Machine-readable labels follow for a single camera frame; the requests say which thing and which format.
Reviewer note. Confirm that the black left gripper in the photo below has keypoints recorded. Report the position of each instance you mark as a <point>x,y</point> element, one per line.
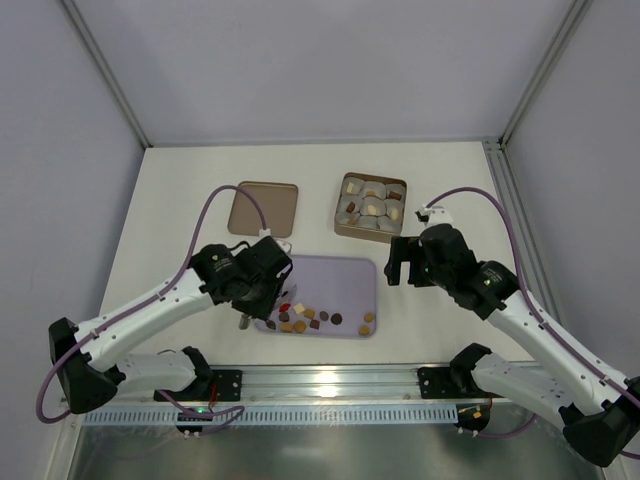
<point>267,304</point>

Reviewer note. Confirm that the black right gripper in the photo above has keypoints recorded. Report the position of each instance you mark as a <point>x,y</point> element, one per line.
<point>406,262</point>

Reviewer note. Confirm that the metal tongs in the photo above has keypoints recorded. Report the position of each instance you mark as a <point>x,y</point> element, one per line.
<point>266,308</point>

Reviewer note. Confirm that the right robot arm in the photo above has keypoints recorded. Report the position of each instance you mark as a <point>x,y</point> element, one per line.
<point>595,406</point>

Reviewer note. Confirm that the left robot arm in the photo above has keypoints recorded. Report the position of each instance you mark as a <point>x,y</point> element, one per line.
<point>94,359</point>

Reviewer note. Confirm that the caramel ridged leaf chocolate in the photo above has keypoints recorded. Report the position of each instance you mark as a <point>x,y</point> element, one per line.
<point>300,326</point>

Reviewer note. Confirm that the dark rose chocolate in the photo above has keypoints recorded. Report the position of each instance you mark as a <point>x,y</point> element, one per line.
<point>336,319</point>

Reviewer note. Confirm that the gold tin box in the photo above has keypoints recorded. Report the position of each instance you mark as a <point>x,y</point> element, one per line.
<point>378,228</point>

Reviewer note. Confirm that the gold tin lid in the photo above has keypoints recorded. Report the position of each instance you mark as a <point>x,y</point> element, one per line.
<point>278,203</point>

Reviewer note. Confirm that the lilac plastic tray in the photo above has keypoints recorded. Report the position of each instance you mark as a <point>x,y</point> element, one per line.
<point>344,285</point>

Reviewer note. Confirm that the aluminium frame rail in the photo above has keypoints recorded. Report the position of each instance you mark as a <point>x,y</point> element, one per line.
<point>325,382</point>

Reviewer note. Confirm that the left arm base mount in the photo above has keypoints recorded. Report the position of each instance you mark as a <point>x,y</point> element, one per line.
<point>222,385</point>

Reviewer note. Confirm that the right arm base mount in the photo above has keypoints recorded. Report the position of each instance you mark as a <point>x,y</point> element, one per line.
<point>448,383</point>

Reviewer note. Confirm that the white slotted cable duct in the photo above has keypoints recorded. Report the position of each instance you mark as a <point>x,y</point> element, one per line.
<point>282,415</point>

